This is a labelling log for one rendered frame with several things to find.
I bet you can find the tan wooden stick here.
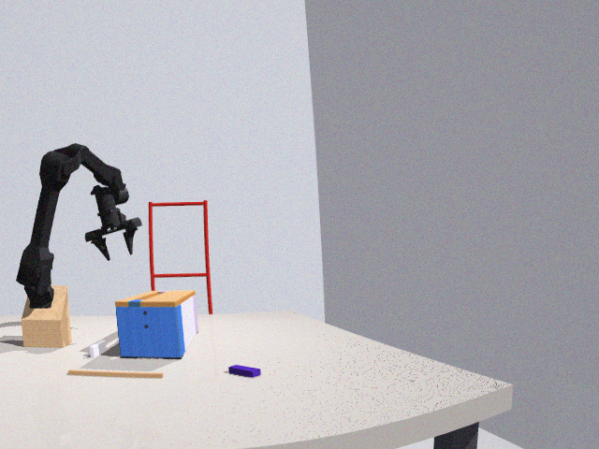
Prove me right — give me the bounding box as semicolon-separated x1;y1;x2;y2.
68;369;164;378

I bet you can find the small purple block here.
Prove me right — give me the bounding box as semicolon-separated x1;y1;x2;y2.
229;365;260;378

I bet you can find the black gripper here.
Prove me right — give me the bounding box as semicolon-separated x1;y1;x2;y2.
85;205;141;261

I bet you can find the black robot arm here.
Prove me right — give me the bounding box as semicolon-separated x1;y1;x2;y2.
16;143;129;309

